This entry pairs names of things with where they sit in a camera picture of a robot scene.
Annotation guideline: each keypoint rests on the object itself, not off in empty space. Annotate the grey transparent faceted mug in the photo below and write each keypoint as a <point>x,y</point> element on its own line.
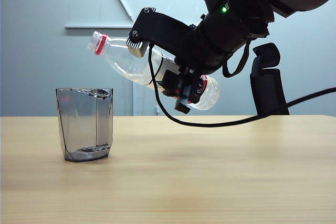
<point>84,119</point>

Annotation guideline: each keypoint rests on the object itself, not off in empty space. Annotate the black mesh office chair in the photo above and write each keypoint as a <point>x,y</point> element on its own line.
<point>270,90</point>

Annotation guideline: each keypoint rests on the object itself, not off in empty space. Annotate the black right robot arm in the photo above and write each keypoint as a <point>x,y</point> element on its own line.
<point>252,1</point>

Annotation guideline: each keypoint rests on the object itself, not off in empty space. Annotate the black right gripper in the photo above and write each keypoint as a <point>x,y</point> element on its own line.
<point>204,51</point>

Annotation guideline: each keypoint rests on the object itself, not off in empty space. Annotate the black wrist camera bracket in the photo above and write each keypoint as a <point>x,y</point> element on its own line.
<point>160,30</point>

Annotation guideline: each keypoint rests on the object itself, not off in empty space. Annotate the silver finned wrist camera box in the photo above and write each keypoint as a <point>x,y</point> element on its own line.
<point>137,45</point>

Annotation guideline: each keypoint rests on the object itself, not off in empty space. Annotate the clear red-labelled water bottle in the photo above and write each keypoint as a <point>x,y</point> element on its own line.
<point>123,61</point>

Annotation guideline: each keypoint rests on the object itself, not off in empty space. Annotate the vertical white wall conduit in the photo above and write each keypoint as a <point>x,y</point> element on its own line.
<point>134,100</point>

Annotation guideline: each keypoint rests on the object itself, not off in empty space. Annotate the long horizontal white wall conduit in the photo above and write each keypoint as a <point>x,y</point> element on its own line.
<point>99,27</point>

